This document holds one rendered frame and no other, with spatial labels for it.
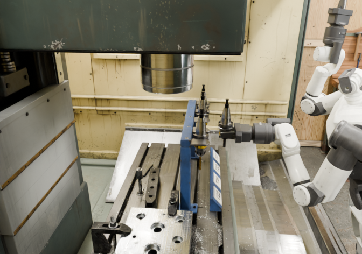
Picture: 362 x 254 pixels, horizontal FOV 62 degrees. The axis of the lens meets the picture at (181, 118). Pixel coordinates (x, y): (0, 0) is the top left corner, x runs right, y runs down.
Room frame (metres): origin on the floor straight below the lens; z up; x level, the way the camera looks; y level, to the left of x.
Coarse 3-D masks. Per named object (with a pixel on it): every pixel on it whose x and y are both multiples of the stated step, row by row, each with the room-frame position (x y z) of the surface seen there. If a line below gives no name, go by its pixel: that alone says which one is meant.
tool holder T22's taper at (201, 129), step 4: (200, 120) 1.05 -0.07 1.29; (204, 120) 1.06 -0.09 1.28; (200, 124) 1.05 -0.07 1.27; (204, 124) 1.06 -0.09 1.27; (196, 128) 1.06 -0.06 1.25; (200, 128) 1.05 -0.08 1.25; (204, 128) 1.05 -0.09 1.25; (196, 132) 1.06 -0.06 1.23; (200, 132) 1.05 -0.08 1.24; (204, 132) 1.05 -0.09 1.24
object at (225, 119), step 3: (225, 108) 1.16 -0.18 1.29; (228, 108) 1.16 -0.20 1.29; (222, 111) 1.17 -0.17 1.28; (225, 111) 1.15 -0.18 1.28; (228, 111) 1.15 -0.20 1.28; (222, 114) 1.16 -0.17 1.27; (225, 114) 1.15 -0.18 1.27; (228, 114) 1.15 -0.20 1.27; (222, 117) 1.16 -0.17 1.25; (225, 117) 1.15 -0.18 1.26; (228, 117) 1.15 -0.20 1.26; (222, 120) 1.15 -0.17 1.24; (225, 120) 1.15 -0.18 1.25; (228, 120) 1.15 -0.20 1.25; (222, 123) 1.15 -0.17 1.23; (225, 123) 1.15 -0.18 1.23; (228, 123) 1.15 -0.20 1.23
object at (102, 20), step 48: (0, 0) 0.79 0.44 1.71; (48, 0) 0.78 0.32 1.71; (96, 0) 0.77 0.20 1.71; (144, 0) 0.76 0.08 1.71; (192, 0) 0.74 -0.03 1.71; (240, 0) 0.73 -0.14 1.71; (0, 48) 0.79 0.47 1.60; (48, 48) 0.78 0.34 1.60; (96, 48) 0.77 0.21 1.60; (144, 48) 0.76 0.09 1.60; (192, 48) 0.74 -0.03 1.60; (240, 48) 0.74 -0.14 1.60
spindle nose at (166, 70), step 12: (144, 60) 0.82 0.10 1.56; (156, 60) 0.80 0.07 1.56; (168, 60) 0.80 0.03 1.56; (180, 60) 0.81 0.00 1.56; (192, 60) 0.84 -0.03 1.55; (144, 72) 0.82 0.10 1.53; (156, 72) 0.80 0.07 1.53; (168, 72) 0.80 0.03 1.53; (180, 72) 0.81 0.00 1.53; (192, 72) 0.85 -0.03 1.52; (144, 84) 0.83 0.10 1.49; (156, 84) 0.80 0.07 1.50; (168, 84) 0.80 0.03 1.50; (180, 84) 0.81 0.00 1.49; (192, 84) 0.85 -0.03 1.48
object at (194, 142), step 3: (192, 141) 1.01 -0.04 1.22; (195, 141) 1.01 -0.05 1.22; (198, 141) 1.01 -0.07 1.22; (201, 141) 1.01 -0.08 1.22; (204, 141) 1.01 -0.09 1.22; (207, 141) 1.02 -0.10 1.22; (192, 144) 0.99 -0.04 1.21; (195, 144) 0.99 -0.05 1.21; (198, 144) 0.99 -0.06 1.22; (201, 144) 0.99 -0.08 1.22; (204, 144) 0.99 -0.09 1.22; (207, 144) 0.99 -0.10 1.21
